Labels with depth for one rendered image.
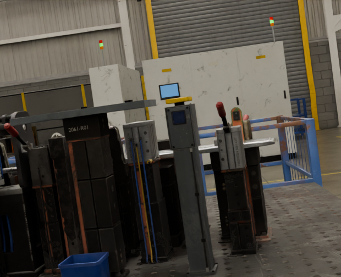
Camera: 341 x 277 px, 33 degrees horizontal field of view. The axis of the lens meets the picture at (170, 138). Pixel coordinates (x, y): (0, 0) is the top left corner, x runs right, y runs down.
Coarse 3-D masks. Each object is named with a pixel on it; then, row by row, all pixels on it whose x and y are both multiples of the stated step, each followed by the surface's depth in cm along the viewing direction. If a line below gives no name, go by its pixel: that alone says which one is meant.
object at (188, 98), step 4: (188, 96) 146; (168, 100) 146; (172, 100) 146; (176, 100) 145; (180, 100) 145; (184, 100) 145; (188, 100) 145; (176, 104) 147; (180, 104) 147; (184, 104) 148
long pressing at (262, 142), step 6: (258, 138) 184; (264, 138) 181; (270, 138) 179; (246, 144) 170; (252, 144) 169; (258, 144) 169; (264, 144) 169; (270, 144) 169; (162, 150) 193; (168, 150) 189; (204, 150) 172; (210, 150) 172; (216, 150) 172; (126, 156) 188; (162, 156) 175; (168, 156) 175; (126, 162) 178; (12, 174) 191
